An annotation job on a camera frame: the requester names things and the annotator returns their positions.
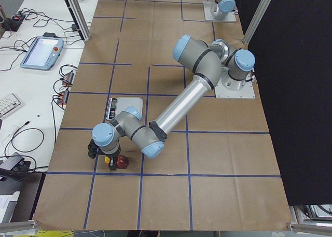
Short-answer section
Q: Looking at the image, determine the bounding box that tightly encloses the brown paper table cover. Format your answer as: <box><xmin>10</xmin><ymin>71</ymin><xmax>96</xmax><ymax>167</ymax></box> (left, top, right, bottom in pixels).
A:
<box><xmin>34</xmin><ymin>0</ymin><xmax>292</xmax><ymax>231</ymax></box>

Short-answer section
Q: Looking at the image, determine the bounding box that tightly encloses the white keyboard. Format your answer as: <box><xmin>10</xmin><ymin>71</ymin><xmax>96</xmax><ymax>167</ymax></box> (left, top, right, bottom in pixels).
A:
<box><xmin>1</xmin><ymin>93</ymin><xmax>25</xmax><ymax>120</ymax></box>

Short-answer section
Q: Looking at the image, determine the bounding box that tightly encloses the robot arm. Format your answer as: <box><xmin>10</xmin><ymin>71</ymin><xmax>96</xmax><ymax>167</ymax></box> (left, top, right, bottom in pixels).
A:
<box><xmin>88</xmin><ymin>35</ymin><xmax>256</xmax><ymax>170</ymax></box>
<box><xmin>213</xmin><ymin>0</ymin><xmax>236</xmax><ymax>16</ymax></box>

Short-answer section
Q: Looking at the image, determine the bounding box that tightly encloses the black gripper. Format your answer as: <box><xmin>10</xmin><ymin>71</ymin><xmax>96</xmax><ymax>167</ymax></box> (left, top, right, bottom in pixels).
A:
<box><xmin>88</xmin><ymin>139</ymin><xmax>121</xmax><ymax>171</ymax></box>

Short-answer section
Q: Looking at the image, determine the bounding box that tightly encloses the red yellow mango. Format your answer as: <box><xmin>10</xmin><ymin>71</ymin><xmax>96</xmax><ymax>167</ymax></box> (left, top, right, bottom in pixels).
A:
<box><xmin>104</xmin><ymin>155</ymin><xmax>129</xmax><ymax>169</ymax></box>

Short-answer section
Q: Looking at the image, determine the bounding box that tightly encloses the blue teach pendant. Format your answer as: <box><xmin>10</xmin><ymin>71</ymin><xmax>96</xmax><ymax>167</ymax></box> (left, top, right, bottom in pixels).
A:
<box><xmin>20</xmin><ymin>36</ymin><xmax>64</xmax><ymax>71</ymax></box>

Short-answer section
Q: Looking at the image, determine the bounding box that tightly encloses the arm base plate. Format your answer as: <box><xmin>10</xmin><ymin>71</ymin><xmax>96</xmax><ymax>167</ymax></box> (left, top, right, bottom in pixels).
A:
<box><xmin>203</xmin><ymin>2</ymin><xmax>236</xmax><ymax>23</ymax></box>
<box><xmin>214</xmin><ymin>67</ymin><xmax>255</xmax><ymax>99</ymax></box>

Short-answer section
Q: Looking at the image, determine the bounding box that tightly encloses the aluminium frame post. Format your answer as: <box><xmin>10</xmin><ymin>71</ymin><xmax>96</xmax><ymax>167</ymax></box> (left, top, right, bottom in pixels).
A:
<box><xmin>64</xmin><ymin>0</ymin><xmax>91</xmax><ymax>41</ymax></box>

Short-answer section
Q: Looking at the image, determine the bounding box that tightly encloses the white digital kitchen scale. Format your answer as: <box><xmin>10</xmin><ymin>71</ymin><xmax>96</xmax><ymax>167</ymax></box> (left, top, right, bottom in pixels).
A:
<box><xmin>106</xmin><ymin>97</ymin><xmax>143</xmax><ymax>121</ymax></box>

